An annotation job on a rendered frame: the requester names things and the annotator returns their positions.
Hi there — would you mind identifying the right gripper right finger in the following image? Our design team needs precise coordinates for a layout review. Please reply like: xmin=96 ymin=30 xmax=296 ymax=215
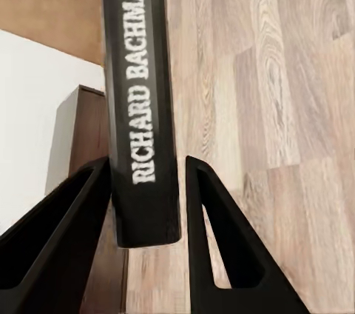
xmin=185 ymin=156 xmax=311 ymax=314

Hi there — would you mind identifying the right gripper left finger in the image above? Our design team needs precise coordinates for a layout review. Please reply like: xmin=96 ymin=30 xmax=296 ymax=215
xmin=0 ymin=156 xmax=112 ymax=314

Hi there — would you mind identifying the hardback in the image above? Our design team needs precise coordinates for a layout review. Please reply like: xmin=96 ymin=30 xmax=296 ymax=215
xmin=101 ymin=0 xmax=182 ymax=248

